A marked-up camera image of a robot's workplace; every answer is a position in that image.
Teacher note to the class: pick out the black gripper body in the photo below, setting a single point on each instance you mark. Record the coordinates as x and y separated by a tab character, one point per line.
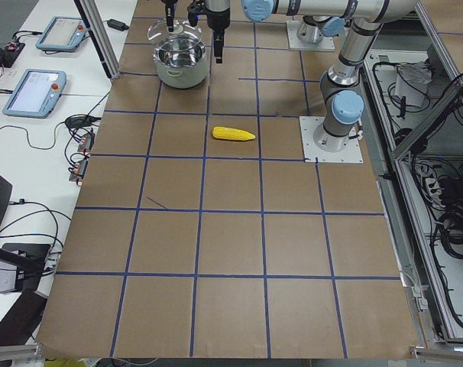
217	24

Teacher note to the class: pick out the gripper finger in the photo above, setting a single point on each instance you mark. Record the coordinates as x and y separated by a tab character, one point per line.
218	44
170	14

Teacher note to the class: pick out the glass pot lid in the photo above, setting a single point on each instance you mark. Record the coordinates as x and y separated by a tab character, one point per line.
159	31

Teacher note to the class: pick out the yellow toy corn cob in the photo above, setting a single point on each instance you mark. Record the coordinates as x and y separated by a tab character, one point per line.
232	134

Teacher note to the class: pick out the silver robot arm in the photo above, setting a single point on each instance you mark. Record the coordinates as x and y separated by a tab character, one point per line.
258	11
343	105

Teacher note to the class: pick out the pale green cooking pot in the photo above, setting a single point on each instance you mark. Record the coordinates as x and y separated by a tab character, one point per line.
181	62

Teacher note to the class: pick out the black power adapter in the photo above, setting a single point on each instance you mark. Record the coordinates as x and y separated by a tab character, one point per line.
117	25

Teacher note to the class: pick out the upper teach pendant tablet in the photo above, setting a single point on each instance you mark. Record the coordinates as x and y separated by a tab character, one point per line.
63	34

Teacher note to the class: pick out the teach pendant tablet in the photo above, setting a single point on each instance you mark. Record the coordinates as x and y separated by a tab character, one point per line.
63	34
36	94

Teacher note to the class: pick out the lower teach pendant tablet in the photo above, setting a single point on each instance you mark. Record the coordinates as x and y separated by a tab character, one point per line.
36	94

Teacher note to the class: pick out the brown paper table mat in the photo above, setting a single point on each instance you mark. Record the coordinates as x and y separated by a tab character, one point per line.
183	245

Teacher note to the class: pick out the black monitor stand base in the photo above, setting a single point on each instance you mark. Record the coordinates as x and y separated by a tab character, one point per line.
14	281

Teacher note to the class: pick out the aluminium frame post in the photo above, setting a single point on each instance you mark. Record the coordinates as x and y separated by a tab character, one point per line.
94	24

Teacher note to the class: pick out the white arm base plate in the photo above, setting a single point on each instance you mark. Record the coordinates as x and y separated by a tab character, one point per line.
320	147
302	36

